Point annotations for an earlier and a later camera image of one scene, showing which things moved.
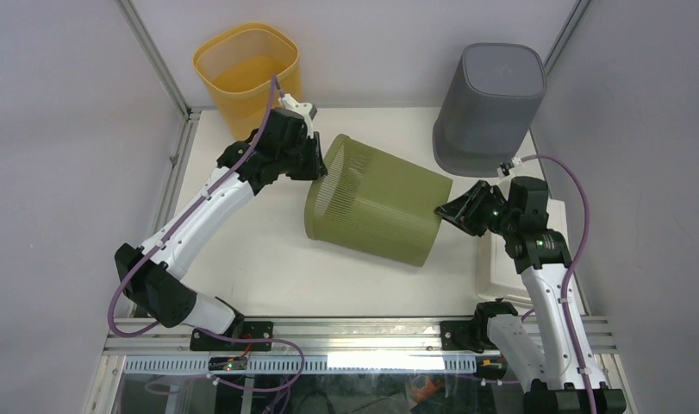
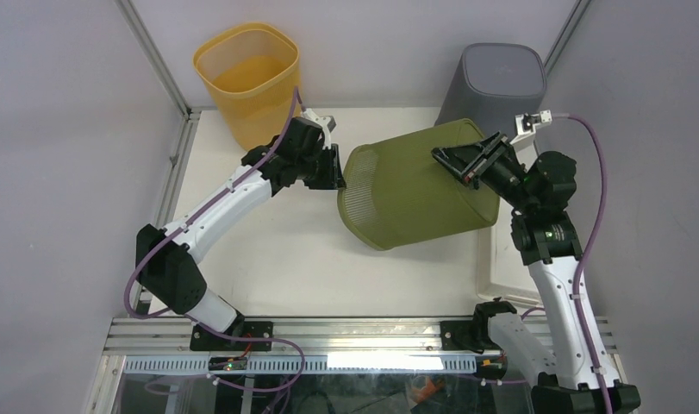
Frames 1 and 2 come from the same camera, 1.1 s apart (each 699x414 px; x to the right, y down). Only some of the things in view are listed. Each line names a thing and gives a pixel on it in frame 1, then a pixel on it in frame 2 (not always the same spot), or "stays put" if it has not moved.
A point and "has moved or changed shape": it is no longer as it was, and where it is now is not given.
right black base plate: [466, 335] stays put
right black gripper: [462, 210] → [464, 160]
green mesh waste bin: [372, 202] has moved or changed shape
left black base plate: [205, 341] stays put
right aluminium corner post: [565, 34] stays put
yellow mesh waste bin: [240, 65] stays put
